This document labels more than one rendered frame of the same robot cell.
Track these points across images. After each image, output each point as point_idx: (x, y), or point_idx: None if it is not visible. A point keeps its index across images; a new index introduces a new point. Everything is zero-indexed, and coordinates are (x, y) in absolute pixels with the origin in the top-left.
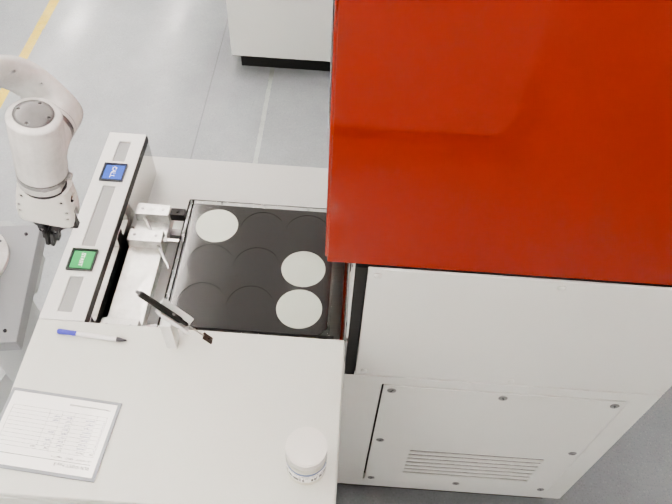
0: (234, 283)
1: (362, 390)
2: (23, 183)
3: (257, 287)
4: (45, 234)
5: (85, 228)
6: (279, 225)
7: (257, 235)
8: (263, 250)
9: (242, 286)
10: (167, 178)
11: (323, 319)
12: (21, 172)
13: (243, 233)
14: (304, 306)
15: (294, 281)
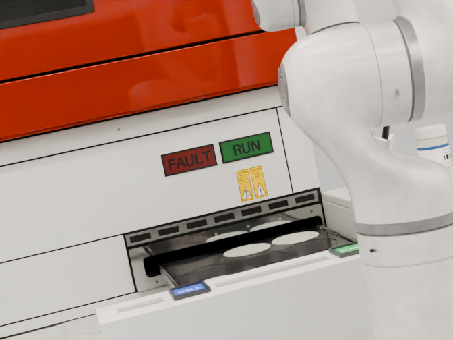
0: (292, 255)
1: None
2: (360, 24)
3: (287, 250)
4: (372, 133)
5: (302, 266)
6: (196, 270)
7: (218, 270)
8: (237, 263)
9: (292, 253)
10: None
11: (297, 231)
12: (355, 7)
13: (220, 274)
14: (290, 237)
15: (265, 247)
